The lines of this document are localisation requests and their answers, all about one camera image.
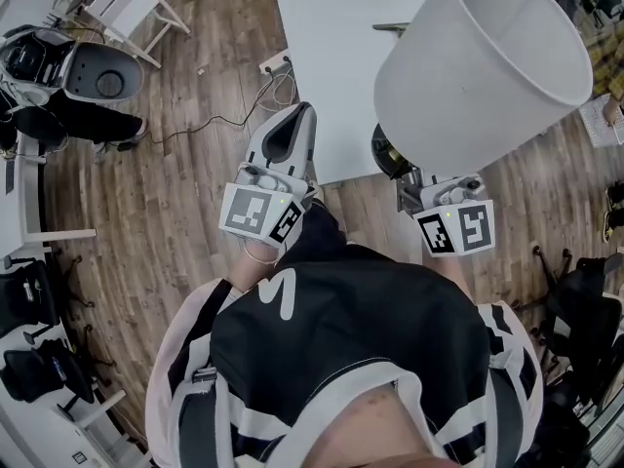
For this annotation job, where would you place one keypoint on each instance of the person's left forearm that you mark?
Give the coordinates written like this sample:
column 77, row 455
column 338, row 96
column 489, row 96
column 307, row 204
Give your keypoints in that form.
column 248, row 273

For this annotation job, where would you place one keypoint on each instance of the white mesh basket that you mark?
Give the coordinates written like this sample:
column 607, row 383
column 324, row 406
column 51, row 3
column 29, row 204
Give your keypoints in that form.
column 597, row 125

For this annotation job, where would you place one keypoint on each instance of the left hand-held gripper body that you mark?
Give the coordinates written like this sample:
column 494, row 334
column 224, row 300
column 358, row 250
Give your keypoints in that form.
column 248, row 212

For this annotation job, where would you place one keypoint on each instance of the white wooden chair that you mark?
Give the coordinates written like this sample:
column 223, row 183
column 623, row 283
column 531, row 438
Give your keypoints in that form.
column 131, row 8

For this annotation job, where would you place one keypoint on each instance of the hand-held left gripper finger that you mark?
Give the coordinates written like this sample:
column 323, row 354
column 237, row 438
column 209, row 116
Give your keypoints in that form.
column 265, row 139
column 306, row 144

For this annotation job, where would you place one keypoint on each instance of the grey hard-shell backpack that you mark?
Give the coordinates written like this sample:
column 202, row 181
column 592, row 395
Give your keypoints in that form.
column 97, row 76

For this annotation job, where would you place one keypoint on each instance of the person's right forearm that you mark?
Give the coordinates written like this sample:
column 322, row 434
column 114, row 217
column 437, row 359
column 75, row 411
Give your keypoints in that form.
column 451, row 276

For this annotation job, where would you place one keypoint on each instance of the white frame table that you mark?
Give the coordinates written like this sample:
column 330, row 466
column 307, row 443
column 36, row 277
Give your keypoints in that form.
column 29, row 193

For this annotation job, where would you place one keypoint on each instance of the person's black and white jersey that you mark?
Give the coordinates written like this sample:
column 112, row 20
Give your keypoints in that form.
column 341, row 334

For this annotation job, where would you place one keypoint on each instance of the white curved counter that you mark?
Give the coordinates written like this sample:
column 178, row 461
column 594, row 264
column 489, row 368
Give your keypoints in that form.
column 39, row 437

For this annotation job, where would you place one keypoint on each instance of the white wall socket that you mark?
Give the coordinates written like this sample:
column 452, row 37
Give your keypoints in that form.
column 79, row 457

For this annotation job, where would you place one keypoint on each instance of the person's black trousers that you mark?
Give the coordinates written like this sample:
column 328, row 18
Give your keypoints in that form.
column 317, row 232

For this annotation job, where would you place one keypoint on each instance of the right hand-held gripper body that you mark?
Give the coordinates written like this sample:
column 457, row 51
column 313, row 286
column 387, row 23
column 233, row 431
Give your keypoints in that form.
column 468, row 227

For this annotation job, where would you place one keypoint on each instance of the black office chair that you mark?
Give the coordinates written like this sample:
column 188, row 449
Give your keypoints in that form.
column 44, row 368
column 585, row 320
column 29, row 295

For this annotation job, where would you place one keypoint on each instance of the white table top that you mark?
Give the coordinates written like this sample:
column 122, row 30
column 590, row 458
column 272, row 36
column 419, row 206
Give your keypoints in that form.
column 331, row 66

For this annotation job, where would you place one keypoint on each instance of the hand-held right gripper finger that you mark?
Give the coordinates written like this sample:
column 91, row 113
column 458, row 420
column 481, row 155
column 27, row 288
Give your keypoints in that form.
column 409, row 193

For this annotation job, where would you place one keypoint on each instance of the black power adapter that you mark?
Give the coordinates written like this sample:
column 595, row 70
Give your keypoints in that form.
column 125, row 146

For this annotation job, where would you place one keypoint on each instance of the white power strip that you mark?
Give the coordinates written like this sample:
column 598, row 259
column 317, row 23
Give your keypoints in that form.
column 274, row 64

